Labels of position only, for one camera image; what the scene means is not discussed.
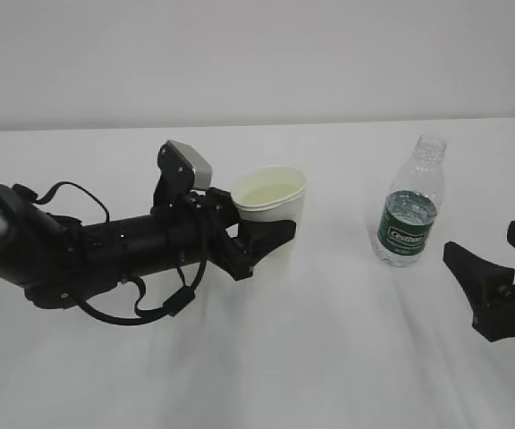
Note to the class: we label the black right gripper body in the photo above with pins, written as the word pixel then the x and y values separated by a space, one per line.
pixel 494 316

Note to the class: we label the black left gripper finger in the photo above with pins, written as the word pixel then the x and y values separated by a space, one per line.
pixel 224 206
pixel 259 240

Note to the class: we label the clear water bottle green label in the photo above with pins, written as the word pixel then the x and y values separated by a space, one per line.
pixel 412 204

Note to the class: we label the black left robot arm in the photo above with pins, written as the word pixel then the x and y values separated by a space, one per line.
pixel 59 262

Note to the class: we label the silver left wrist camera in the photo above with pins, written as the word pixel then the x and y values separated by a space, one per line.
pixel 182 170

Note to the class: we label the white paper cup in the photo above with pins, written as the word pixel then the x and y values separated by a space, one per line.
pixel 272 193

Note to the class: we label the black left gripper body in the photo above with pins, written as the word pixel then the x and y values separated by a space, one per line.
pixel 214 243

